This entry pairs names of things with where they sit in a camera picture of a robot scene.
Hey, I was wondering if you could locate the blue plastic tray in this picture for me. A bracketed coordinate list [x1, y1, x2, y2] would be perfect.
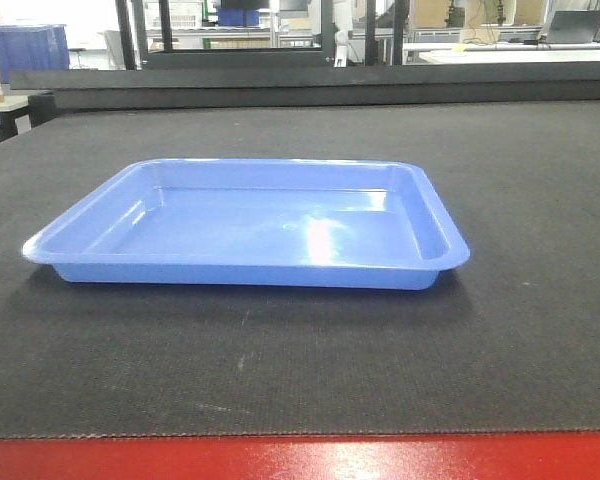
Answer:
[22, 158, 470, 290]

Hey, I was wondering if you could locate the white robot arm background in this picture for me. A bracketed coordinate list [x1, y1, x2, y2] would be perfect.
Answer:
[332, 0, 353, 68]

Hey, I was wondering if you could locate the black fabric table mat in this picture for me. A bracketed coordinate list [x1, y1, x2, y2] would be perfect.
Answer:
[0, 101, 600, 438]

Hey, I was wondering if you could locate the blue storage crate background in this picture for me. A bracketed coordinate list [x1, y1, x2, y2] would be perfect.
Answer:
[0, 24, 70, 84]

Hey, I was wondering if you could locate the white lab desk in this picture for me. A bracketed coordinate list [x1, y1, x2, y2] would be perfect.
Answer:
[403, 42, 600, 65]

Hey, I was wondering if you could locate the open laptop on desk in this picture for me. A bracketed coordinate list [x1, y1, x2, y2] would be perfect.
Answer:
[538, 10, 600, 45]

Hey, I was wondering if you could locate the black metal frame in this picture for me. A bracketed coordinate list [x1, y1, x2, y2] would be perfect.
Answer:
[114, 0, 411, 71]

